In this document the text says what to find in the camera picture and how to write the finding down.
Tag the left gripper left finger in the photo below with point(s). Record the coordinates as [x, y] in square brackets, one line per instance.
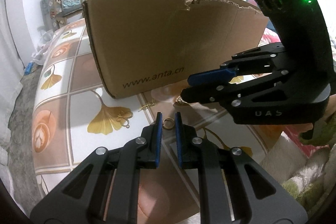
[103, 188]

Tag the white plastic bag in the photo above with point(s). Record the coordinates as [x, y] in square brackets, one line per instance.
[39, 56]

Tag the wooden chair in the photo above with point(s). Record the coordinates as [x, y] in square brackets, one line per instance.
[61, 13]

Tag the gold chain earring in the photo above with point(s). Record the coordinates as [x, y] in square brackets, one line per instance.
[147, 105]

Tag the gold swirl earring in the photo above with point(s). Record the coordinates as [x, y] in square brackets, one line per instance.
[123, 118]

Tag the patterned ginkgo table cloth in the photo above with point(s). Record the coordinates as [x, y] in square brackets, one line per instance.
[73, 115]

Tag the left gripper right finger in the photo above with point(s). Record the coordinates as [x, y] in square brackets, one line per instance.
[233, 188]

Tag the brown cardboard box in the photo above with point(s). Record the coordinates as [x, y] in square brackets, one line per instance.
[140, 45]

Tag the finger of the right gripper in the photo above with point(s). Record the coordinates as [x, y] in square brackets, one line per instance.
[218, 98]
[231, 69]

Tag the person's right hand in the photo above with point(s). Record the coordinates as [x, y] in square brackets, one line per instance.
[324, 129]

